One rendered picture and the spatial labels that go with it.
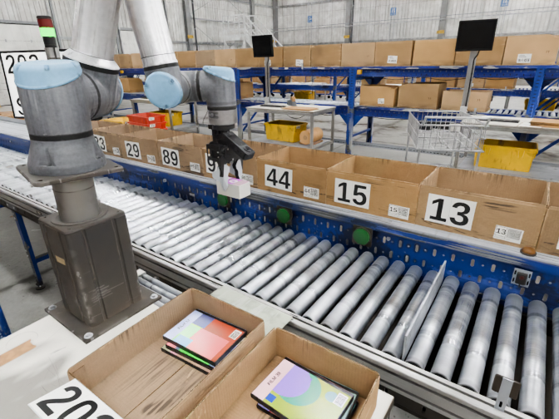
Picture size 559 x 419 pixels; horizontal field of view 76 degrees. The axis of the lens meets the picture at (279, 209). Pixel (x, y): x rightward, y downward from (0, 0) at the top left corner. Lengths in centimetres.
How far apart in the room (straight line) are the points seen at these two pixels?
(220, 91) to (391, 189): 76
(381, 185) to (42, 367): 125
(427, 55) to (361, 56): 103
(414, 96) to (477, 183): 422
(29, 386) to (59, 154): 58
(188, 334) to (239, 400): 24
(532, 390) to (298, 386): 56
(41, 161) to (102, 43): 37
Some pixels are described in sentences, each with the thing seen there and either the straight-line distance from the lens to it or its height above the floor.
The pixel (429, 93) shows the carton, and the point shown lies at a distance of 576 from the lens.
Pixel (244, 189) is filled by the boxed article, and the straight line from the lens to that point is 117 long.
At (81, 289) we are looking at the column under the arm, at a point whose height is 89.
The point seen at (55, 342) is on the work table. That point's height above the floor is 75.
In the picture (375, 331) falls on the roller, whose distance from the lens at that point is 113.
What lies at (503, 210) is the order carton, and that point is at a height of 101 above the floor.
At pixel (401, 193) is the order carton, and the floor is 100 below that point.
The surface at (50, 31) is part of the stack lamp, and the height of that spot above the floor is 161.
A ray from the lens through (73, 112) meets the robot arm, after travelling 107.
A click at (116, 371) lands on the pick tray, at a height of 76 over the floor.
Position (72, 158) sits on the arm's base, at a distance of 107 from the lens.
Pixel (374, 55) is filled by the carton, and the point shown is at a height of 154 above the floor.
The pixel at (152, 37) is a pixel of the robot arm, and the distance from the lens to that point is 101.
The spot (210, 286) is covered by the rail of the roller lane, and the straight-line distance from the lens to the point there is 133.
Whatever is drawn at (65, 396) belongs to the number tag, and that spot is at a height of 86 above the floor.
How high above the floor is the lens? 148
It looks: 23 degrees down
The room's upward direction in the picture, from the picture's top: 1 degrees counter-clockwise
